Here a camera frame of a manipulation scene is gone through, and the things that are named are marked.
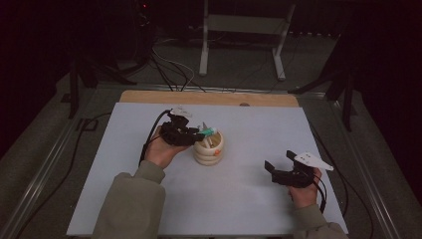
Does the black tripod stand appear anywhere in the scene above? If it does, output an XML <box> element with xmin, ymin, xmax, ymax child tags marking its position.
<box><xmin>288</xmin><ymin>33</ymin><xmax>358</xmax><ymax>132</ymax></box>
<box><xmin>68</xmin><ymin>49</ymin><xmax>137</xmax><ymax>120</ymax></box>

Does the green and white glue stick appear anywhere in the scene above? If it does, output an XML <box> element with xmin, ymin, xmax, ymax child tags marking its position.
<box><xmin>198</xmin><ymin>127</ymin><xmax>219</xmax><ymax>138</ymax></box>

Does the black floor bracket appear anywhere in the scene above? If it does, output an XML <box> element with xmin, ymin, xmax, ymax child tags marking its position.
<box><xmin>76</xmin><ymin>118</ymin><xmax>100</xmax><ymax>132</ymax></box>

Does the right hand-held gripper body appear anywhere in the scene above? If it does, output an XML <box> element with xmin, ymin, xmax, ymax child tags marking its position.
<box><xmin>272</xmin><ymin>151</ymin><xmax>334</xmax><ymax>189</ymax></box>

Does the right hand-held gripper cable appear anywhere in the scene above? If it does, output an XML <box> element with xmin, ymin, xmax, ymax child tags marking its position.
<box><xmin>310</xmin><ymin>125</ymin><xmax>374</xmax><ymax>239</ymax></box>

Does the person's right hand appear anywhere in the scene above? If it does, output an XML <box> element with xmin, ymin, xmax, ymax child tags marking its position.
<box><xmin>288</xmin><ymin>167</ymin><xmax>323</xmax><ymax>210</ymax></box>

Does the dark equipment with red light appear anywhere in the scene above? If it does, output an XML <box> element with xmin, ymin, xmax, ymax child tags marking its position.
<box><xmin>108</xmin><ymin>0</ymin><xmax>155</xmax><ymax>73</ymax></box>

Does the light grey table mat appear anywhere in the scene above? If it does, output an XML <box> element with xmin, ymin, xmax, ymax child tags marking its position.
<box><xmin>68</xmin><ymin>102</ymin><xmax>348</xmax><ymax>237</ymax></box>

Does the left hand-held gripper cable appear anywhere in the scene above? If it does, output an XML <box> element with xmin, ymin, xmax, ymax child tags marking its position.
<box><xmin>138</xmin><ymin>109</ymin><xmax>174</xmax><ymax>167</ymax></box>

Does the hand-held gripper cable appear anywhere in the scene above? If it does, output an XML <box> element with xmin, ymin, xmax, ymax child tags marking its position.
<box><xmin>310</xmin><ymin>125</ymin><xmax>374</xmax><ymax>239</ymax></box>
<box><xmin>138</xmin><ymin>109</ymin><xmax>174</xmax><ymax>167</ymax></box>

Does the metal floor rail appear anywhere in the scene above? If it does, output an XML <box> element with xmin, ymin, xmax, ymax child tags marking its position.
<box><xmin>327</xmin><ymin>99</ymin><xmax>403</xmax><ymax>239</ymax></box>
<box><xmin>0</xmin><ymin>83</ymin><xmax>98</xmax><ymax>239</ymax></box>

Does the white metal stand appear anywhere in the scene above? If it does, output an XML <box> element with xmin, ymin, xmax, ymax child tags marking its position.
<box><xmin>198</xmin><ymin>0</ymin><xmax>297</xmax><ymax>82</ymax></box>

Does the black floor cable bundle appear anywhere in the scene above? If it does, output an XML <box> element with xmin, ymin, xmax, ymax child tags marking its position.
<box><xmin>149</xmin><ymin>49</ymin><xmax>207</xmax><ymax>94</ymax></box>

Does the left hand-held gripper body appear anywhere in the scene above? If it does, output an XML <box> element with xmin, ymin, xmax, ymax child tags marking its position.
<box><xmin>160</xmin><ymin>106</ymin><xmax>197</xmax><ymax>147</ymax></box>

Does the long black floor cable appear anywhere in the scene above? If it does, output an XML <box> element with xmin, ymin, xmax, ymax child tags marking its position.
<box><xmin>16</xmin><ymin>112</ymin><xmax>112</xmax><ymax>239</ymax></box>

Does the white floor cable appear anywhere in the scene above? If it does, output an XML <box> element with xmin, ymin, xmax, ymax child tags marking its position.
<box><xmin>152</xmin><ymin>38</ymin><xmax>196</xmax><ymax>92</ymax></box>

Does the person's left hand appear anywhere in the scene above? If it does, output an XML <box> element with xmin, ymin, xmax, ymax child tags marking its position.
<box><xmin>144</xmin><ymin>125</ymin><xmax>190</xmax><ymax>169</ymax></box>

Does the cream ribbed pen holder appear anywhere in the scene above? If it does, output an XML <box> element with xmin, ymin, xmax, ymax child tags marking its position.
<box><xmin>193</xmin><ymin>129</ymin><xmax>225</xmax><ymax>167</ymax></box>

